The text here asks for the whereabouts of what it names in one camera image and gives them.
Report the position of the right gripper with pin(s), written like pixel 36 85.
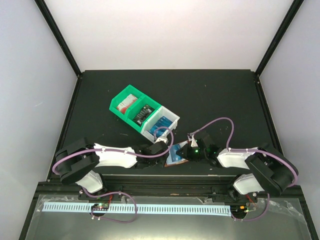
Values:
pixel 186 154

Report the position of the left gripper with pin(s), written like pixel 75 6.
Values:
pixel 162 162

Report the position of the brown leather card holder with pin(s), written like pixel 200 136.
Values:
pixel 182 145

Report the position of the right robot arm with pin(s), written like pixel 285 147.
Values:
pixel 267 169

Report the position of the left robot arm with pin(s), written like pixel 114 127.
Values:
pixel 76 163

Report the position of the blue cards stack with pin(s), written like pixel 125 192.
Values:
pixel 162 122

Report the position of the black cards stack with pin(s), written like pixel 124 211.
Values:
pixel 143 115

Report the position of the red white cards stack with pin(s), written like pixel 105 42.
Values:
pixel 126 103

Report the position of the white storage bin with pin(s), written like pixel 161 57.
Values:
pixel 153 118

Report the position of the green double storage bin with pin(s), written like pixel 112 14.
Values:
pixel 141 100

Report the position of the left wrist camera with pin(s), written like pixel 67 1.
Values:
pixel 161 139

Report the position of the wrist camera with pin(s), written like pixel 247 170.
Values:
pixel 161 139
pixel 192 142

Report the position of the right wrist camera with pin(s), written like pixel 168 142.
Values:
pixel 192 142

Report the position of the white slotted cable duct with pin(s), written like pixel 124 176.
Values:
pixel 151 209

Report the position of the black frame post left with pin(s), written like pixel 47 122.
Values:
pixel 48 17

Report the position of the black frame post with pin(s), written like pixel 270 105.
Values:
pixel 282 29
pixel 48 17

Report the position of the black frame post right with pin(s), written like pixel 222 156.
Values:
pixel 282 29

